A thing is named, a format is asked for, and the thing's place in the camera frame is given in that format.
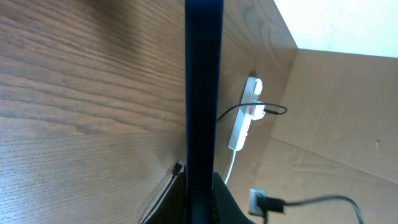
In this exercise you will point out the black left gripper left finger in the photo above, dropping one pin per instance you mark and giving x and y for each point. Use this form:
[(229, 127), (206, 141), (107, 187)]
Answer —
[(171, 208)]

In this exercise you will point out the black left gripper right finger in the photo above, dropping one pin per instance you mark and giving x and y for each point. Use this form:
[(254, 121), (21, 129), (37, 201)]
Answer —
[(225, 210)]

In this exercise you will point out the blue Galaxy smartphone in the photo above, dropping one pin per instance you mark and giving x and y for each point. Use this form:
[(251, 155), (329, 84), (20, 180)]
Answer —
[(203, 35)]

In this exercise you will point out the white power strip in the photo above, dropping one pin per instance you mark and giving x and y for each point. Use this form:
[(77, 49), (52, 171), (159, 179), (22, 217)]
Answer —
[(247, 113)]

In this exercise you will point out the brown cardboard panel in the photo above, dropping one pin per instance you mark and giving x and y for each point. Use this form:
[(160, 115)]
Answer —
[(339, 135)]

